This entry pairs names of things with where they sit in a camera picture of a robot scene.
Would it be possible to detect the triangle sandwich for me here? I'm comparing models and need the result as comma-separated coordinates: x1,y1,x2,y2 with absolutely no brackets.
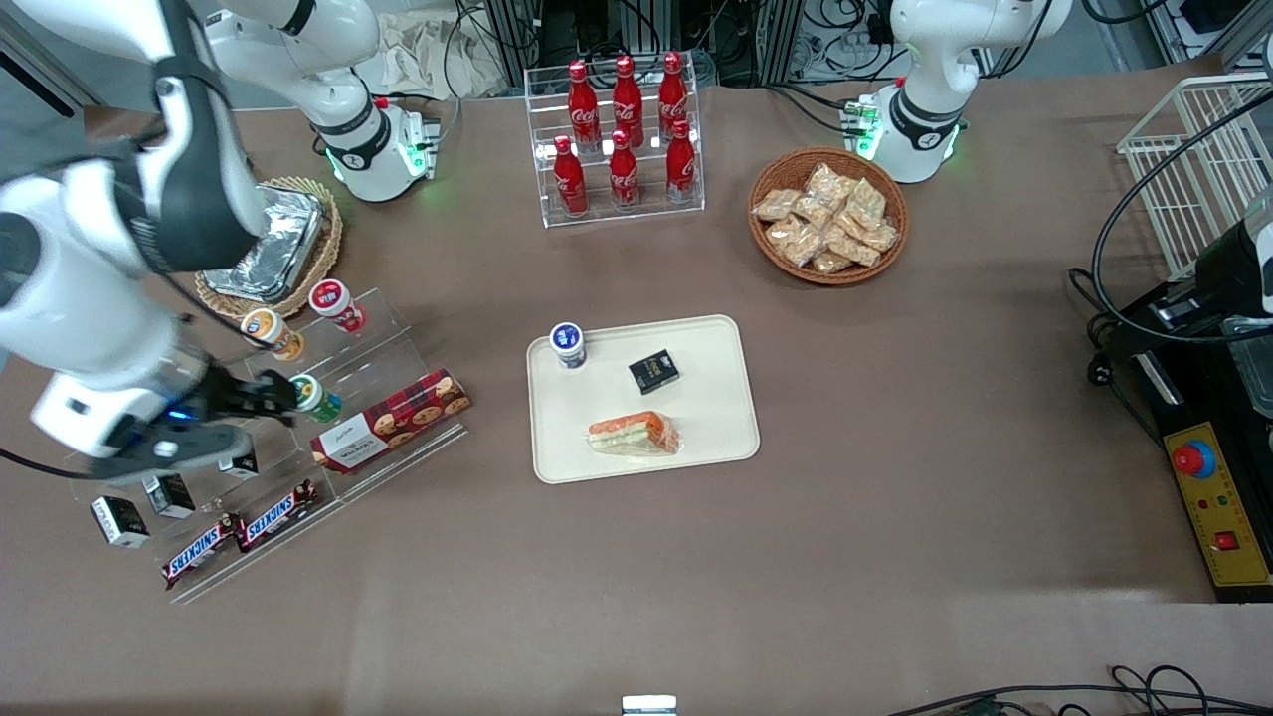
587,411,682,458

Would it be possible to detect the beige plastic tray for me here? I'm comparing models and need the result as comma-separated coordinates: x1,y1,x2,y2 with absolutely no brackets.
526,314,762,485

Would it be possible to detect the orange lid cup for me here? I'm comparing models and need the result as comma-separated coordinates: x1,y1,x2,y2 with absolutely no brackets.
240,308,305,362

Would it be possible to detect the green lid cup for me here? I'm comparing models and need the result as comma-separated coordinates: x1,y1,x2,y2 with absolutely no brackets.
291,374,342,423

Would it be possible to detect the red lid cup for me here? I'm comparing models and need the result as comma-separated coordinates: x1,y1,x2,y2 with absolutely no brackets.
308,278,367,334

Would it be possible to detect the Snickers bar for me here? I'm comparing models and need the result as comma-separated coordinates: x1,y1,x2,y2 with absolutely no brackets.
237,479,319,551
162,513,245,588

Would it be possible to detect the red tartan shortbread box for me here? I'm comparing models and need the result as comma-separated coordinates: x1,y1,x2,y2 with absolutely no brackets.
310,368,471,474

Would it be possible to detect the clear acrylic stepped stand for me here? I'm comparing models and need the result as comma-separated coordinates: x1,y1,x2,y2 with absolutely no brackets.
65,288,468,605

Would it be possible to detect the foil container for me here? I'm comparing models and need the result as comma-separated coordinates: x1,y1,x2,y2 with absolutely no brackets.
204,184,329,304

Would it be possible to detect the oval wicker basket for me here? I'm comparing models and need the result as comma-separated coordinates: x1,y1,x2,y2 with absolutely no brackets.
195,177,344,319

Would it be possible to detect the black control box yellow panel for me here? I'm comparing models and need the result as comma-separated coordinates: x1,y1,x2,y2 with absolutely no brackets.
1134,288,1273,605

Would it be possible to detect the blue lid cup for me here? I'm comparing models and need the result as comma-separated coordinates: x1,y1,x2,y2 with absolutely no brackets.
550,321,589,370

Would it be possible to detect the red Coca-Cola bottle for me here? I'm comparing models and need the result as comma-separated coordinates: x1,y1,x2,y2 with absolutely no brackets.
665,119,697,204
613,55,644,148
609,129,640,210
553,135,588,217
658,52,689,140
568,60,601,152

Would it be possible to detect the crumpled beige cloth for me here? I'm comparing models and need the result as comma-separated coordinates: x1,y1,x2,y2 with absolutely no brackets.
383,12,508,100

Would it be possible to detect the clear acrylic bottle rack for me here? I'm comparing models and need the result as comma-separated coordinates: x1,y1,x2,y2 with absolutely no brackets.
524,55,705,230

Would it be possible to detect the round wicker basket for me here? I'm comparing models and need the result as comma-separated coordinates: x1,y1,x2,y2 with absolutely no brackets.
748,147,910,287

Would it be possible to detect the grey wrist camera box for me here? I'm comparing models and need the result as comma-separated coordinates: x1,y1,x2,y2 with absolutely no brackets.
94,423,255,483

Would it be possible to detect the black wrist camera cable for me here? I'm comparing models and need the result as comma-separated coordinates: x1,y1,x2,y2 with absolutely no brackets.
0,447,110,481

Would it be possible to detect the thick black looped cable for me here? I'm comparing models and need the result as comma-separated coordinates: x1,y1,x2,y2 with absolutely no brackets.
1069,89,1273,389

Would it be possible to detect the white wire basket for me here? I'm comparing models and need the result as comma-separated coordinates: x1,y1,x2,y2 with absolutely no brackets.
1116,75,1273,279

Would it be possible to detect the thin black cable bundle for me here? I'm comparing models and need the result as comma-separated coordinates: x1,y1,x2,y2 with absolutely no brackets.
885,664,1273,716

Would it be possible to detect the aluminium frame rack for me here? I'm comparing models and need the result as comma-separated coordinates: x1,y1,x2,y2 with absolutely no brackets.
482,0,809,87

